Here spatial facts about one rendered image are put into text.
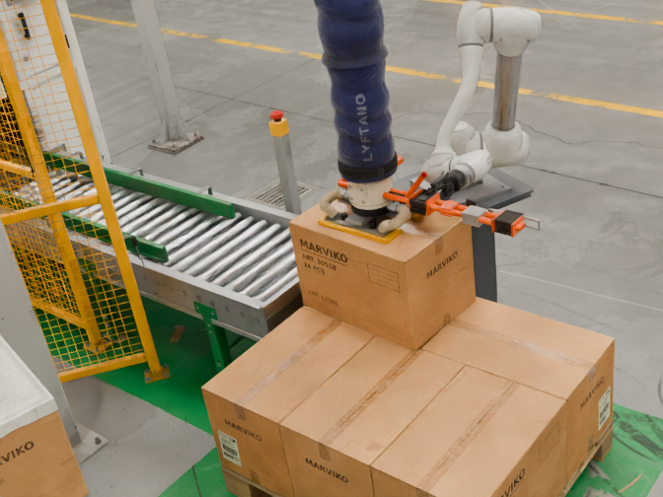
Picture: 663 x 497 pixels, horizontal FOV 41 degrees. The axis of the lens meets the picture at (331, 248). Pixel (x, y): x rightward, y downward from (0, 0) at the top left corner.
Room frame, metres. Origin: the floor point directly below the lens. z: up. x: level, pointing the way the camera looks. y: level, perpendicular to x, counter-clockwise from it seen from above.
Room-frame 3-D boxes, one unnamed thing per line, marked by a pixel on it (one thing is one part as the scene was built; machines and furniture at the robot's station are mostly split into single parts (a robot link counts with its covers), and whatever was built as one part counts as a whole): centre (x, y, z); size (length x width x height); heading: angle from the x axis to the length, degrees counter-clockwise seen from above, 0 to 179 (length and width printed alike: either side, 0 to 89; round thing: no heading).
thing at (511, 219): (2.65, -0.61, 1.07); 0.08 x 0.07 x 0.05; 46
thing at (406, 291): (3.07, -0.20, 0.74); 0.60 x 0.40 x 0.40; 43
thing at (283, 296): (3.34, 0.08, 0.58); 0.70 x 0.03 x 0.06; 137
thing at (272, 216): (4.37, 0.72, 0.50); 2.31 x 0.05 x 0.19; 47
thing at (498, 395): (2.66, -0.21, 0.34); 1.20 x 1.00 x 0.40; 47
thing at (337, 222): (3.01, -0.12, 0.97); 0.34 x 0.10 x 0.05; 46
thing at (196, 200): (4.57, 1.02, 0.60); 1.60 x 0.10 x 0.09; 47
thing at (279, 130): (4.10, 0.16, 0.50); 0.07 x 0.07 x 1.00; 47
